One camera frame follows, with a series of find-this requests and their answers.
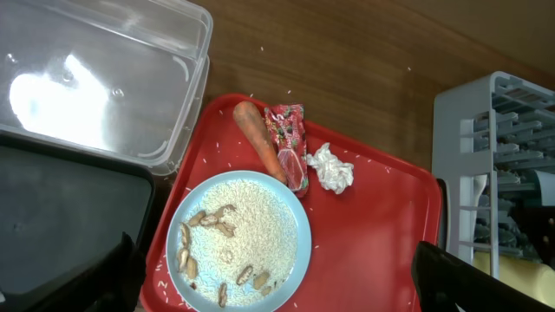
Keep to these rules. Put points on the red plastic tray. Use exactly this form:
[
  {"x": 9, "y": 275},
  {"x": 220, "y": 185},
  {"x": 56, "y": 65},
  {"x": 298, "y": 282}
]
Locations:
[{"x": 363, "y": 240}]

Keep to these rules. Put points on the blue plate with rice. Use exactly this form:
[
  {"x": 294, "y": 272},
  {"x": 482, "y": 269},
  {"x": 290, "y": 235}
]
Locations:
[{"x": 239, "y": 241}]

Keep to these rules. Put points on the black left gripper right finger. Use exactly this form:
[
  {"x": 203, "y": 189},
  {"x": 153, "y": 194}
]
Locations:
[{"x": 445, "y": 283}]

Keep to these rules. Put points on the black plastic bin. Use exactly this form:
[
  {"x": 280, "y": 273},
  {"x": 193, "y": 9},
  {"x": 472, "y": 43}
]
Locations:
[{"x": 62, "y": 209}]

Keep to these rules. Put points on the red snack wrapper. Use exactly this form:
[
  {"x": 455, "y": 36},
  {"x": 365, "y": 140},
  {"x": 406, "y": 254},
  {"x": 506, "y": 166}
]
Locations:
[{"x": 285, "y": 124}]

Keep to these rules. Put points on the orange carrot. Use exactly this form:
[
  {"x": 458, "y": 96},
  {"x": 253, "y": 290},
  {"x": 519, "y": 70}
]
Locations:
[{"x": 250, "y": 122}]

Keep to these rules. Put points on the grey dishwasher rack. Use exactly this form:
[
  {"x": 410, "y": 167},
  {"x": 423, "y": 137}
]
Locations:
[{"x": 499, "y": 125}]

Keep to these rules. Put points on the yellow plastic cup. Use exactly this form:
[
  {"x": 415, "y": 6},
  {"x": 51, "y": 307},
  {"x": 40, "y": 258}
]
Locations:
[{"x": 536, "y": 280}]

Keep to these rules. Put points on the clear plastic bin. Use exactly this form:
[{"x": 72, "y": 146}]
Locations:
[{"x": 123, "y": 79}]

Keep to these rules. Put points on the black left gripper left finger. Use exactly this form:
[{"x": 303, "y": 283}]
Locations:
[{"x": 110, "y": 283}]

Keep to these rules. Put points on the crumpled white tissue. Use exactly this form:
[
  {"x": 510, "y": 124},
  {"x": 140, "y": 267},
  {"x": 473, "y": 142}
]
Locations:
[{"x": 333, "y": 174}]

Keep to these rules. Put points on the white plastic spoon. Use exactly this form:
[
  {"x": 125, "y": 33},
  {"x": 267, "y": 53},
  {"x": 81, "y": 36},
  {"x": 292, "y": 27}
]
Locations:
[{"x": 479, "y": 185}]

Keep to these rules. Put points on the light blue bowl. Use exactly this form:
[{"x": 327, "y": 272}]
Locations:
[{"x": 546, "y": 185}]

